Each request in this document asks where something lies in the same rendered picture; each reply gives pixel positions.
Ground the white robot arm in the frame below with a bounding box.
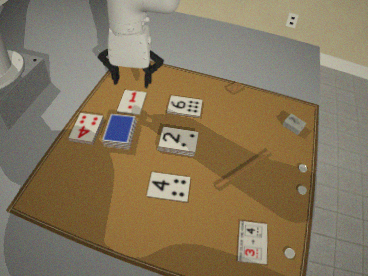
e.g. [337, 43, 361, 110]
[0, 0, 180, 89]

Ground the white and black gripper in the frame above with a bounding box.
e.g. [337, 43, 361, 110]
[98, 25, 164, 88]

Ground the grey round disc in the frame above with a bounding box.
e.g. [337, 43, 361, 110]
[298, 164, 307, 172]
[284, 248, 295, 259]
[298, 186, 307, 195]

